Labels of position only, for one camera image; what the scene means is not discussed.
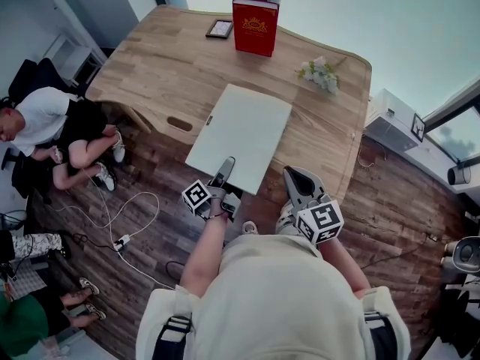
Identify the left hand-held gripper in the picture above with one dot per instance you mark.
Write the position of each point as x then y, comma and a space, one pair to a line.
196, 196

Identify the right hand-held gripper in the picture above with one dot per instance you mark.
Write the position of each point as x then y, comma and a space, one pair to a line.
319, 220

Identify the person's left forearm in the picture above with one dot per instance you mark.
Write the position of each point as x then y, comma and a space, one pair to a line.
200, 255

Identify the person's right forearm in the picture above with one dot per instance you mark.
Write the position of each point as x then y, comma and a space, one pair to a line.
345, 268

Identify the person's right shoe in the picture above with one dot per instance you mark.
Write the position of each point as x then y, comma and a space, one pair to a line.
285, 218

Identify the person's shoe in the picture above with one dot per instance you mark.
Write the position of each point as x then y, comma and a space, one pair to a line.
285, 218
249, 227

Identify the person's left shoe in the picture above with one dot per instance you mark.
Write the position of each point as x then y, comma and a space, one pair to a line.
249, 227

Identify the white air conditioner unit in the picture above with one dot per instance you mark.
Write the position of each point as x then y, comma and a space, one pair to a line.
392, 126

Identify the white flower bunch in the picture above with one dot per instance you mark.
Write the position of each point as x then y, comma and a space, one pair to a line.
320, 74

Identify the person's cream shirt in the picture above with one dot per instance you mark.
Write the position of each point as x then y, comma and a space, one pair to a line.
273, 298

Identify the white power adapter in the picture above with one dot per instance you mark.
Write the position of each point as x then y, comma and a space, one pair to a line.
122, 243

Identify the black framed deer picture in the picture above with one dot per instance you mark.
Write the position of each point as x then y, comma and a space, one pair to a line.
418, 127

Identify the red book with gold print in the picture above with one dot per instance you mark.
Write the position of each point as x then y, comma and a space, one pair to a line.
255, 28

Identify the grey cylindrical cup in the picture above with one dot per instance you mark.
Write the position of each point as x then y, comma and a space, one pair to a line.
459, 175

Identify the grey rounded device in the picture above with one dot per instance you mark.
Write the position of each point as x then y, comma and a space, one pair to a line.
464, 254

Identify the small dark picture frame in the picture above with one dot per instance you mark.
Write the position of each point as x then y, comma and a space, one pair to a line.
219, 28

